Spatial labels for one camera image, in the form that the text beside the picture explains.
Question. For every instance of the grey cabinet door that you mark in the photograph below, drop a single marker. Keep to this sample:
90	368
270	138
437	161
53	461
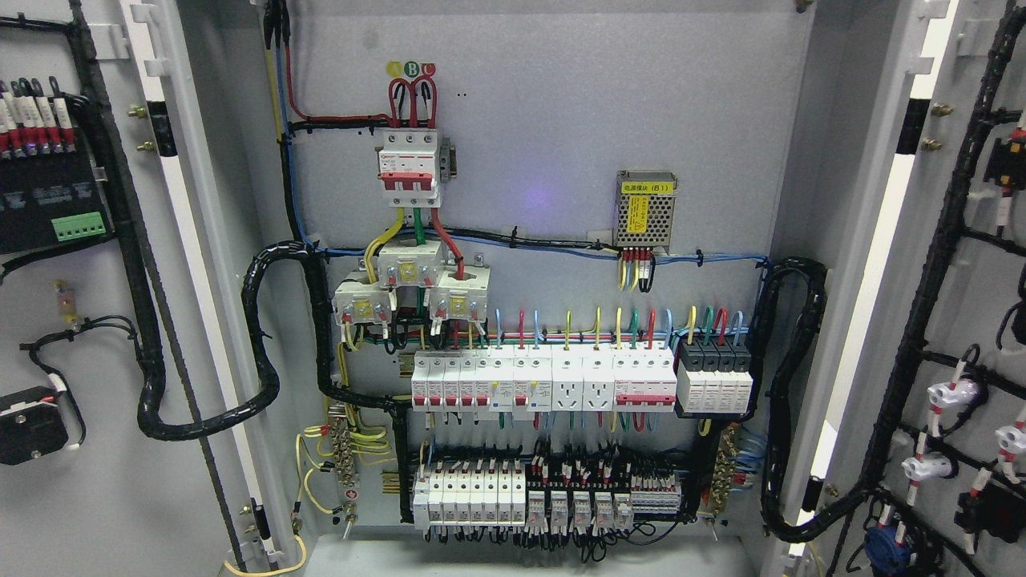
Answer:
111	501
939	383

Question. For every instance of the white current transformers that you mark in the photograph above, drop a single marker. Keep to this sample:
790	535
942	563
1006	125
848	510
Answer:
405	271

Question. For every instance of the metal mesh power supply module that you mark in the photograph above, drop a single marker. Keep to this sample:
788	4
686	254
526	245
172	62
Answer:
645	205

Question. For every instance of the red white main circuit breaker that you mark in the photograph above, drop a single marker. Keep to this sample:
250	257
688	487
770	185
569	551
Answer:
415	164

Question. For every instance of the lower relay and breaker row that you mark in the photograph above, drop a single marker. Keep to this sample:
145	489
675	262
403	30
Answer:
549	498

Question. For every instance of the black white surge protector block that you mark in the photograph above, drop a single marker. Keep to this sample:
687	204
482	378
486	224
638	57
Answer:
713	380

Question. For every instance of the black digital power meter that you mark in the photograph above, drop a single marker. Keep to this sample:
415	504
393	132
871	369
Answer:
50	199

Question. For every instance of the white DIN rail socket row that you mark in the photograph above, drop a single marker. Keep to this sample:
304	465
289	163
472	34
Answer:
540	379

